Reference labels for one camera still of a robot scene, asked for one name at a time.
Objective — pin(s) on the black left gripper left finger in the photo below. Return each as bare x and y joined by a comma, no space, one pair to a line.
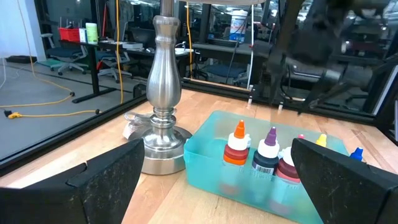
102,193

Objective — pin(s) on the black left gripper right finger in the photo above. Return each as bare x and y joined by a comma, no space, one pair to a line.
348,193

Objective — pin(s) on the blue-capped food coloring bottle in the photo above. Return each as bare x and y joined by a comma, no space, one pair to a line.
357,154

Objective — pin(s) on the yellow-capped food coloring bottle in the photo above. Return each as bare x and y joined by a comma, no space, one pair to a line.
321,141

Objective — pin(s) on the pink-capped food coloring bottle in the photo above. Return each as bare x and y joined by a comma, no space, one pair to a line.
287,168

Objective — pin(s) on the purple-capped food coloring bottle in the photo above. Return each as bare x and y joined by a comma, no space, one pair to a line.
269,149

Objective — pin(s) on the teal translucent plastic bin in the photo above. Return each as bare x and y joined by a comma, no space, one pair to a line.
211,168

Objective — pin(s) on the orange-capped food coloring bottle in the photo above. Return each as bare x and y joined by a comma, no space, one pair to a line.
237,143

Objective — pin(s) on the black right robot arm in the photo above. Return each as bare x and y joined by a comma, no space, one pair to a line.
342,74

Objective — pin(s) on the white pole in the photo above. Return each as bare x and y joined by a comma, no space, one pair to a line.
250,56

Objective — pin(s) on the white tub blue label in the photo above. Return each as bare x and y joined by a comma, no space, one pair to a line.
238,21

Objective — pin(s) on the black office desk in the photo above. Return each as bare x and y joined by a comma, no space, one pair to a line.
93,71

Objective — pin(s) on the silver table lamp white shade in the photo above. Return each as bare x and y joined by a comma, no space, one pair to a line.
163,77

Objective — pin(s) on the flat white box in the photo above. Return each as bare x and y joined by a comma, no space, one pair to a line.
133,45

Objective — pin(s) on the small white box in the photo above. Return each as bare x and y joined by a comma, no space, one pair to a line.
82,35

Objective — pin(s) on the green white wipes canister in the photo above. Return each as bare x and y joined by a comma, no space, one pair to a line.
91,32

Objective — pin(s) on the red storage bin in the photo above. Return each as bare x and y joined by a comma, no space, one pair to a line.
70,35

